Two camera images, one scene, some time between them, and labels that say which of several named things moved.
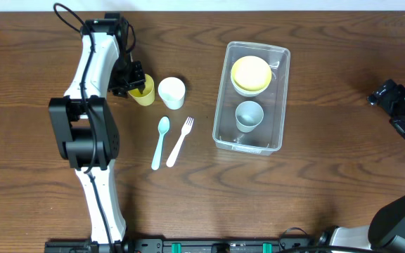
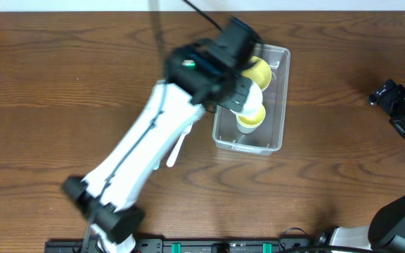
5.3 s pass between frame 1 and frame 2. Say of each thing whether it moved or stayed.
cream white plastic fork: stayed
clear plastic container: stayed
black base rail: stayed
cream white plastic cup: moved
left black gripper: moved
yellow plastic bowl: stayed
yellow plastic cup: moved
